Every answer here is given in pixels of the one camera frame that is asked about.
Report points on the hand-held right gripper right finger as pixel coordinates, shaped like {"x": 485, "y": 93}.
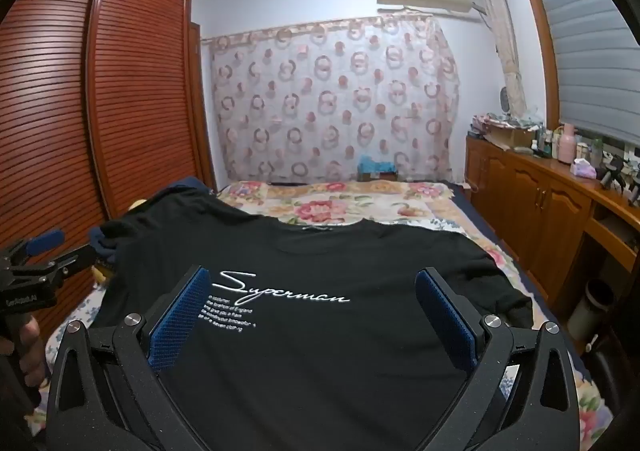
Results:
{"x": 447, "y": 321}

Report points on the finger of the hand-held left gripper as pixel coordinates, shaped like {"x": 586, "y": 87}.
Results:
{"x": 46, "y": 241}
{"x": 70, "y": 266}

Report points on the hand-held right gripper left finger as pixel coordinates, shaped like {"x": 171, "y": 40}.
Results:
{"x": 180, "y": 318}

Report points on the black t-shirt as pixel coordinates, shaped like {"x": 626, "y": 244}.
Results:
{"x": 310, "y": 356}

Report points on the person's left hand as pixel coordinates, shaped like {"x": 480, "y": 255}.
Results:
{"x": 35, "y": 351}

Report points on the pale yellow garment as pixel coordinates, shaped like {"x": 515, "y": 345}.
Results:
{"x": 101, "y": 274}

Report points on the white blue-flowered sheet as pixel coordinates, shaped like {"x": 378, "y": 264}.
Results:
{"x": 87, "y": 301}

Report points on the navy bed sheet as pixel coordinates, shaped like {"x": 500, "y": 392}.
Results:
{"x": 480, "y": 216}

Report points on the wooden louvered wardrobe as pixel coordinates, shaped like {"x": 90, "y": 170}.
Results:
{"x": 50, "y": 131}

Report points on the grey waste bin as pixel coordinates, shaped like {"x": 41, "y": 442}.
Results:
{"x": 587, "y": 311}

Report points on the wooden sideboard cabinet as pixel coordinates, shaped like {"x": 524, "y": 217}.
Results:
{"x": 525, "y": 201}

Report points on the floral bedspread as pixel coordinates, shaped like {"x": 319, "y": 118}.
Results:
{"x": 340, "y": 201}

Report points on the light blue cloth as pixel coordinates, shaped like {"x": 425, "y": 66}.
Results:
{"x": 375, "y": 165}

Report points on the black chair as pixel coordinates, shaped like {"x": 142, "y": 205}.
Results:
{"x": 610, "y": 381}

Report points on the cardboard box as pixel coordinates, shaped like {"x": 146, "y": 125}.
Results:
{"x": 515, "y": 137}

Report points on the cluster of small bottles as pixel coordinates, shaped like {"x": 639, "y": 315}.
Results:
{"x": 545, "y": 143}

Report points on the purple pouch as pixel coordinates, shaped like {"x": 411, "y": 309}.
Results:
{"x": 582, "y": 168}

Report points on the pink bottle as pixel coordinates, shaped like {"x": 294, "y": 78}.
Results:
{"x": 567, "y": 146}

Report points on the small black tripod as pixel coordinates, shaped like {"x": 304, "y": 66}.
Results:
{"x": 612, "y": 171}

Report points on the small dark fan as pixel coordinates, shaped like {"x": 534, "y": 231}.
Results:
{"x": 506, "y": 100}

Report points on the beige tied curtain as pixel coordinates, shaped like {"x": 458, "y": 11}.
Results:
{"x": 505, "y": 41}

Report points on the grey window blind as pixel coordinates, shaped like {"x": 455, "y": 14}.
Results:
{"x": 590, "y": 56}

